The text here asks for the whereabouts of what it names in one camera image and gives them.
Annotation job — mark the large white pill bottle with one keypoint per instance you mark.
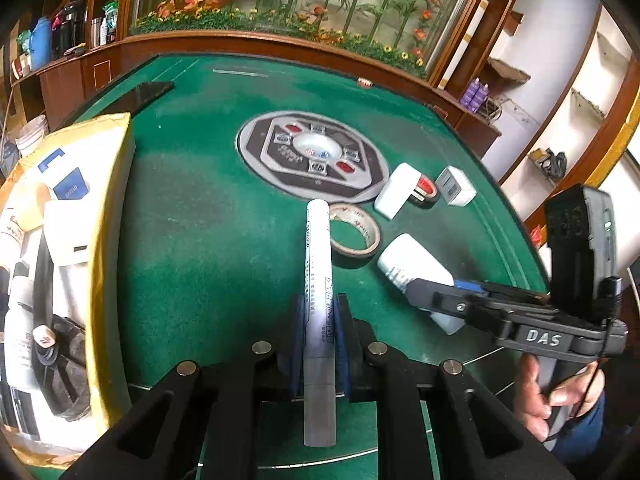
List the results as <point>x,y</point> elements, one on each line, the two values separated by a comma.
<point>21,350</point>

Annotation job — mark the small white bottle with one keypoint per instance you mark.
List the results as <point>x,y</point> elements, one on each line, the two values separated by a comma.
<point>405,260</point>

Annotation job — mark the black thermos flask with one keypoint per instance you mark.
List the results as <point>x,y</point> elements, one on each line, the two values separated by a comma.
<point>70,27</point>

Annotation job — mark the person's blue trousers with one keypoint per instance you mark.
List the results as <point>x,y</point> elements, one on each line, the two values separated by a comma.
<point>600,430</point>

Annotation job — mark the yellow black shelf item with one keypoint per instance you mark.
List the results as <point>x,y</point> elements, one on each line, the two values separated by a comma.
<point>540,156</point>

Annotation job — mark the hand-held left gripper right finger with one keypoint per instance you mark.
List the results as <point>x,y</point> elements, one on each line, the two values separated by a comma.
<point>425,410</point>

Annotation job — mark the person's right hand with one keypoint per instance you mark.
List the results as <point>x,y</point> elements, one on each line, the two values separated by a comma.
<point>530,400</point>

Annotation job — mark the white wall switch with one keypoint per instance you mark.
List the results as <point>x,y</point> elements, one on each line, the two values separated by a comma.
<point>397,192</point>

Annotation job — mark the white paint marker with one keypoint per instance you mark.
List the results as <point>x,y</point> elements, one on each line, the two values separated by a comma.
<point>317,260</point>

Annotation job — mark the blue thermos jug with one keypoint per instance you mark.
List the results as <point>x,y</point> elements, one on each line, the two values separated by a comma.
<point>41,42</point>

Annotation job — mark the brown cardboard packet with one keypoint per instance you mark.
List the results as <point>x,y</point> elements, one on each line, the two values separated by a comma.
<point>25,205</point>

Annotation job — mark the green packet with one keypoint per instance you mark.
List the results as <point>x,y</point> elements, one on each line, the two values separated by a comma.
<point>110,20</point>

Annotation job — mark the black tape roll beige core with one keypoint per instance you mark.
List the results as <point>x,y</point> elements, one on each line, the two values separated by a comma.
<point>370,242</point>

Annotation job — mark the artificial flower planter display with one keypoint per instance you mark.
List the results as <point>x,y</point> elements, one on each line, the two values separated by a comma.
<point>300,5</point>

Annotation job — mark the round table control panel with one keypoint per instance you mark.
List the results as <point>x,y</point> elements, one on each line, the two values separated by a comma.
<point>270,160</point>

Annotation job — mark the wooden side cabinet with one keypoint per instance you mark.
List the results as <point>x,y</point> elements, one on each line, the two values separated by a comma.
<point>470,132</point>

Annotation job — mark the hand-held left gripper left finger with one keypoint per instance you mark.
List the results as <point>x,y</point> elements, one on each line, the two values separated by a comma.
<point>225,410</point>

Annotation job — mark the yellow cardboard box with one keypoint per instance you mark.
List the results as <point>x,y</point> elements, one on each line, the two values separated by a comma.
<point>112,200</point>

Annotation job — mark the white plastic bucket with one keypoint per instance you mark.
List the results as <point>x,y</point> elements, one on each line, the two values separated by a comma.
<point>31,137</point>

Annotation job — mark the black marker pen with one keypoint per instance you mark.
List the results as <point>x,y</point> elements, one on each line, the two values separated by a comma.
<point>44,336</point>

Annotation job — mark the black tape roll red label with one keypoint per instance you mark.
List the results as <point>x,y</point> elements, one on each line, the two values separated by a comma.
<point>427,190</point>

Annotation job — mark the white charger adapter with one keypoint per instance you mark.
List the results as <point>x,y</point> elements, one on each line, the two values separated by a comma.
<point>67,232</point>

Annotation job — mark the small white printed box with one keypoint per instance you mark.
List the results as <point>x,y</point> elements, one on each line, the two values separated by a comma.
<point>456,187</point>

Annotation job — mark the black round ribbed object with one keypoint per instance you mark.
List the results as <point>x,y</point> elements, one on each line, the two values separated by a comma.
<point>67,375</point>

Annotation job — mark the red plastic bag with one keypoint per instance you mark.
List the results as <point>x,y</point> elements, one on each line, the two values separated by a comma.
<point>538,237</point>

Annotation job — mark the steel cup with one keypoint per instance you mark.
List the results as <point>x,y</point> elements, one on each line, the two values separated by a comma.
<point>96,32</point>

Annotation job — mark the purple spray can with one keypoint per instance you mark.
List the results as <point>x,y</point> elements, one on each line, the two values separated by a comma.
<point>470,95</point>
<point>482,97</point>

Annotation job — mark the wicker basket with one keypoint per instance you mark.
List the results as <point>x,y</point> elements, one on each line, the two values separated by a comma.
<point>507,70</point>

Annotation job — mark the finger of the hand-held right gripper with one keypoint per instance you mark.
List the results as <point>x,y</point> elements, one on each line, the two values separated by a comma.
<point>520,297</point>
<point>450,305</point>

